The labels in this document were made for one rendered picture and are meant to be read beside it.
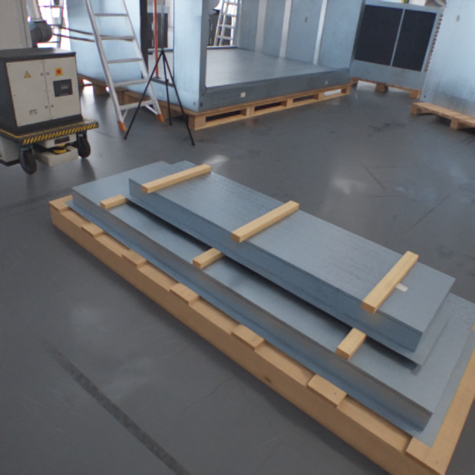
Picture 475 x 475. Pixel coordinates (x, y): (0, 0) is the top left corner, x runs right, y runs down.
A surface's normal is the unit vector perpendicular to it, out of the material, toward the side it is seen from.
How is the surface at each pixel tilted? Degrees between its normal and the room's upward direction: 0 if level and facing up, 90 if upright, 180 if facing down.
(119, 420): 0
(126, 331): 0
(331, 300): 90
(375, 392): 90
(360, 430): 90
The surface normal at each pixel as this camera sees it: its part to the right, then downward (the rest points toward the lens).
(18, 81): 0.82, 0.36
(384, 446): -0.64, 0.34
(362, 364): 0.09, -0.86
